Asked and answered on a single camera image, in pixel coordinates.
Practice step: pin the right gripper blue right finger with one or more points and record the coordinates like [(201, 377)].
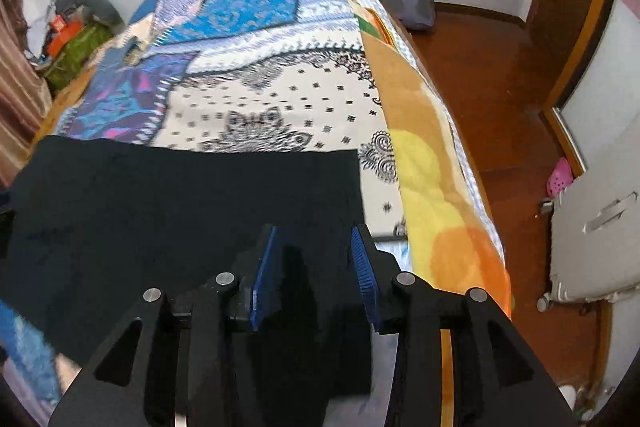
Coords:
[(361, 246)]

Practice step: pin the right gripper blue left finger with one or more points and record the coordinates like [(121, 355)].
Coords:
[(264, 294)]

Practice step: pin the black pants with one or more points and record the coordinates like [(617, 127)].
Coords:
[(98, 222)]

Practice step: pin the orange yellow fleece blanket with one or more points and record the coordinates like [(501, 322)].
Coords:
[(450, 248)]

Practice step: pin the pink croc shoe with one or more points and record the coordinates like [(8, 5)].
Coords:
[(560, 178)]

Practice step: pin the patchwork patterned bedspread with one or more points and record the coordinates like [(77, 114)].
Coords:
[(235, 76)]

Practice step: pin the white suitcase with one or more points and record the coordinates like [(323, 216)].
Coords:
[(595, 229)]

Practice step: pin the wooden lap desk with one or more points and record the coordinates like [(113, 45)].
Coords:
[(68, 97)]

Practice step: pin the striped pink curtain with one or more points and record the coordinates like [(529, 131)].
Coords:
[(25, 97)]

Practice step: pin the green patterned storage box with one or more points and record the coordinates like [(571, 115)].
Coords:
[(74, 55)]

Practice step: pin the orange box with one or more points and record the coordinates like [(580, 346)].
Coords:
[(63, 37)]

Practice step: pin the grey plush toy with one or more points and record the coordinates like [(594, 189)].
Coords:
[(89, 11)]

